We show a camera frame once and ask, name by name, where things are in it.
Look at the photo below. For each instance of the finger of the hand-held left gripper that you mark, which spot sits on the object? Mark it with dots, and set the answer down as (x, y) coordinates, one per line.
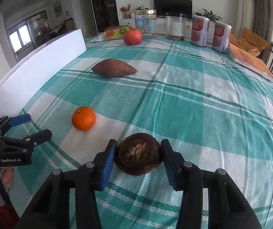
(38, 137)
(19, 120)

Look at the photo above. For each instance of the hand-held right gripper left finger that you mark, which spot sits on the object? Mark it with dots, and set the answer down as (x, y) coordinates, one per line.
(106, 164)

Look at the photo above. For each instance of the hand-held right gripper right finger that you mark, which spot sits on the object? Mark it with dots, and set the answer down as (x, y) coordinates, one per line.
(172, 171)

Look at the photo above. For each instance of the dark brown water chestnut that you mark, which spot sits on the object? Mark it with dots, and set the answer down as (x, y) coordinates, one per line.
(139, 152)

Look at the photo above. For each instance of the bright orange tangerine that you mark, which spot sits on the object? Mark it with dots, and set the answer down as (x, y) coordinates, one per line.
(84, 119)

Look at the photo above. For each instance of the teal checked tablecloth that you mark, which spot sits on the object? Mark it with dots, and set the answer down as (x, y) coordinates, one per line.
(198, 124)

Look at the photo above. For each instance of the bright window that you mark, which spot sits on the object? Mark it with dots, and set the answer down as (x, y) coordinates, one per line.
(19, 38)

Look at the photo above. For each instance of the short brown sweet potato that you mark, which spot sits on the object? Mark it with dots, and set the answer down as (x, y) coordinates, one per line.
(112, 68)

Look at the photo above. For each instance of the wooden dining chair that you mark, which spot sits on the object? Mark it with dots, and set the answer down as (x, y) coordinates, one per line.
(68, 25)

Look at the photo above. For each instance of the fruit-print snack packet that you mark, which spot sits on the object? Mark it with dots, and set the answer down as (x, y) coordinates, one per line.
(113, 33)

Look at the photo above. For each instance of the red apple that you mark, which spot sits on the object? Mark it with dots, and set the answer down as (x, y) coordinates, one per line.
(133, 37)

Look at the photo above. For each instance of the orange book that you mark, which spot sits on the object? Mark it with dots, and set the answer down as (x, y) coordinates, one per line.
(251, 60)

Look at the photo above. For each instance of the red and white tin can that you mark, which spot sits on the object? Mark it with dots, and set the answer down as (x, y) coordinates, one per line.
(221, 38)
(199, 32)

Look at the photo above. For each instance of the black glass cabinet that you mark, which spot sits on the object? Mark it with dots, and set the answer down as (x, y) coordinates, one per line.
(104, 4)

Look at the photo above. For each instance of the clear plastic jar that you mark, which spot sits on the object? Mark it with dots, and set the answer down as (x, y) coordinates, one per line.
(175, 27)

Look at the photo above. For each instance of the glass jar with gold lid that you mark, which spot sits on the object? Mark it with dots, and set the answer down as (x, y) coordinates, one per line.
(144, 22)

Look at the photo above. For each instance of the white television cabinet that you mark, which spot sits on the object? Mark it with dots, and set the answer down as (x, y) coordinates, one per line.
(160, 24)

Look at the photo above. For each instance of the white round vase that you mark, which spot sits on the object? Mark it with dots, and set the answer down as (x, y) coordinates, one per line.
(132, 15)

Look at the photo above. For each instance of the orange lounge chair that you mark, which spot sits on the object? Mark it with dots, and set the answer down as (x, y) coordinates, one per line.
(248, 40)

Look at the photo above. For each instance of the red flower plant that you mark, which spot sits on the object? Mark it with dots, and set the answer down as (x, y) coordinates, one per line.
(125, 10)

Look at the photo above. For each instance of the small potted plant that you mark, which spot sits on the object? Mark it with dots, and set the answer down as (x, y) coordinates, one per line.
(198, 14)

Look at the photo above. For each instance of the green potted plant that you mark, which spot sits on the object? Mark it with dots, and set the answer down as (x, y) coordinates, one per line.
(140, 7)

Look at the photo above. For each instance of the large leafy potted plant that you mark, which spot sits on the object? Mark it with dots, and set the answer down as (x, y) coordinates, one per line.
(211, 16)

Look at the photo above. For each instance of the black television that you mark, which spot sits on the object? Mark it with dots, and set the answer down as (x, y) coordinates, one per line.
(172, 7)

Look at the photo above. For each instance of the grey curtain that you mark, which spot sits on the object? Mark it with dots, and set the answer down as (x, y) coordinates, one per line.
(263, 9)

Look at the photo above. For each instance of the framed wall painting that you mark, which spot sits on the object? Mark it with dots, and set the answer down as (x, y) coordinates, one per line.
(57, 7)

